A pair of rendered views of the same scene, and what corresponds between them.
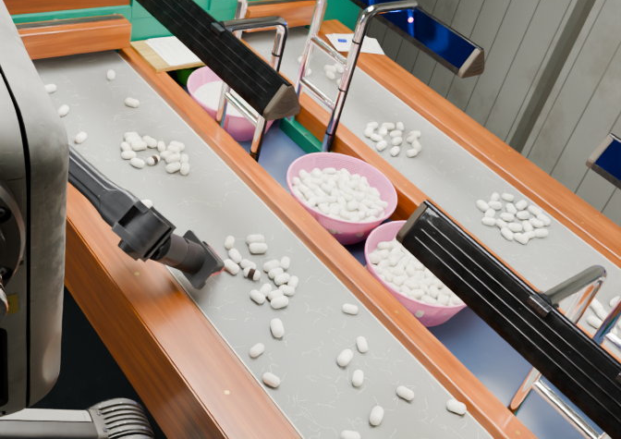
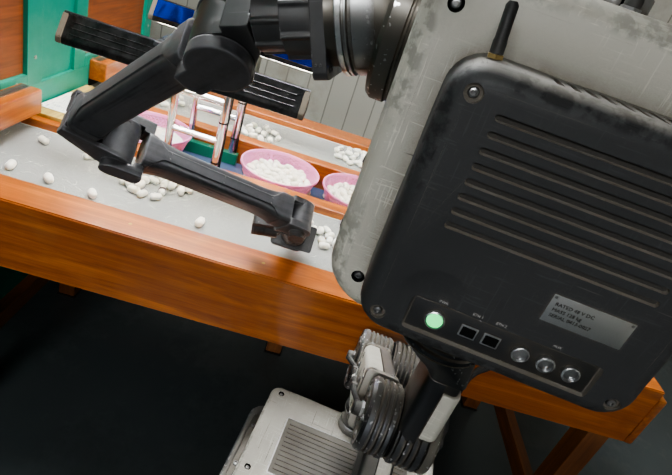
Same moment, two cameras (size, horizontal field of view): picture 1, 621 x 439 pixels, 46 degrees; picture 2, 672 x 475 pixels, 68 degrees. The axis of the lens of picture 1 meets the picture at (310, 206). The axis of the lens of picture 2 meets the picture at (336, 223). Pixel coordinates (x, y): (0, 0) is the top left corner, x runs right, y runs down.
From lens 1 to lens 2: 96 cm
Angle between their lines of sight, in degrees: 40
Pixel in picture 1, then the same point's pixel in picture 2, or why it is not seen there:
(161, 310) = (304, 276)
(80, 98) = (43, 165)
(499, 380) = not seen: hidden behind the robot
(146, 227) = (309, 213)
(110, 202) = (280, 204)
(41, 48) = not seen: outside the picture
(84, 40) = (12, 112)
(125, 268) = (253, 263)
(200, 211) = (230, 212)
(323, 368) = not seen: hidden behind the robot
